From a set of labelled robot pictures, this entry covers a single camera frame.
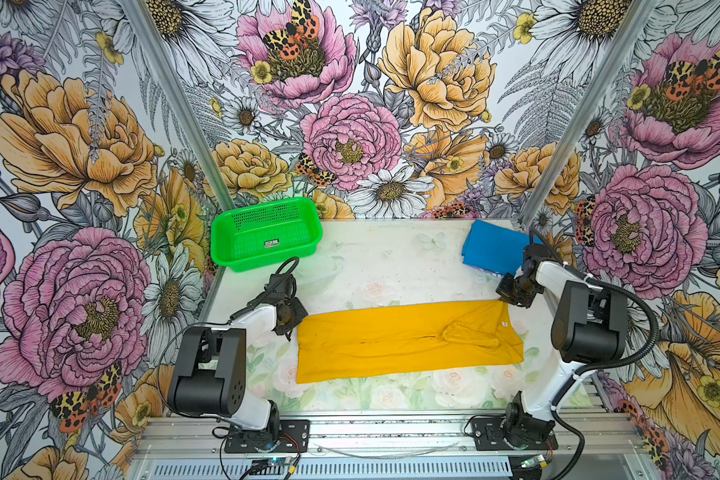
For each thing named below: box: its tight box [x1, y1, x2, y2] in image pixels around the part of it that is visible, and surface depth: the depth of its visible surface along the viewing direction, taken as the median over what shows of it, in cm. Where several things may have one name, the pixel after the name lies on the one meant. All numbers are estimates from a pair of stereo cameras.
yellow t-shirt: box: [296, 299, 525, 384], surface depth 92 cm
